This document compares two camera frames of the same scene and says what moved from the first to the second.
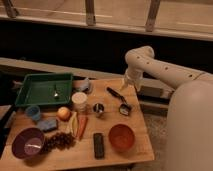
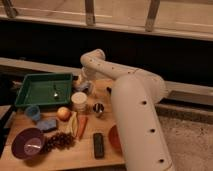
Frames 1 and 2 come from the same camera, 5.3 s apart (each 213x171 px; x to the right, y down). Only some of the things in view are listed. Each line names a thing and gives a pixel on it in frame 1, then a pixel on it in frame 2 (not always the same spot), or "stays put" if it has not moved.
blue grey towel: [84, 85] stays put
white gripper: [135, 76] to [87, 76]
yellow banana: [74, 123] stays put
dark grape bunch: [57, 140] stays put
